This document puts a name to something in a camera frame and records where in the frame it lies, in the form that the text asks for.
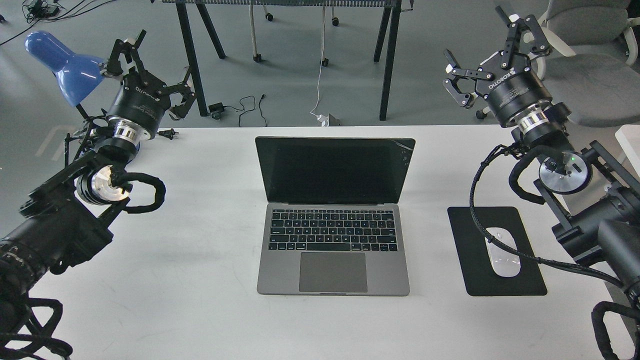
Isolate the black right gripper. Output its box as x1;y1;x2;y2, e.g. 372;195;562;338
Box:
443;6;553;127

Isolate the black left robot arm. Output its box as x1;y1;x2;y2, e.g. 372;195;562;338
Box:
1;30;196;360

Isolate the white charger cable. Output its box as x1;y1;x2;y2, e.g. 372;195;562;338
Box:
309;5;342;127

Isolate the white computer mouse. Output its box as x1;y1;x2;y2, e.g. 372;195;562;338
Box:
485;227;521;278

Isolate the grey laptop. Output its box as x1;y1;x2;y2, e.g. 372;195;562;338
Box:
254;136;416;296

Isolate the black leg background table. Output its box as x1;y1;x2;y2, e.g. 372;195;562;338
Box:
162;0;414;122

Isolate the black power plug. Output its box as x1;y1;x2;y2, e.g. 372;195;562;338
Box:
157;128;179;141

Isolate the black floor cable bundle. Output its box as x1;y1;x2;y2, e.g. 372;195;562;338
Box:
0;0;117;47

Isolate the blue desk lamp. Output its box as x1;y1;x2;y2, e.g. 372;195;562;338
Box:
24;30;105;119

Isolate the black power adapter cable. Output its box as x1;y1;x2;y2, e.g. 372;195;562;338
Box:
208;94;268;128

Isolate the white side table edge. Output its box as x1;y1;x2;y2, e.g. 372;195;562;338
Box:
615;124;640;175

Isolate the grey office chair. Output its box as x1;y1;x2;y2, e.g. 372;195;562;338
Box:
476;0;640;128

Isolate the black mouse pad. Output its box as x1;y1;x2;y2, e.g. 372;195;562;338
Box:
447;206;547;297

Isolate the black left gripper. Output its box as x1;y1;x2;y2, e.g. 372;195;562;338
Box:
102;29;196;136

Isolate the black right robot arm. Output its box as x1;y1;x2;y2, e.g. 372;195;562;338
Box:
443;6;639;360

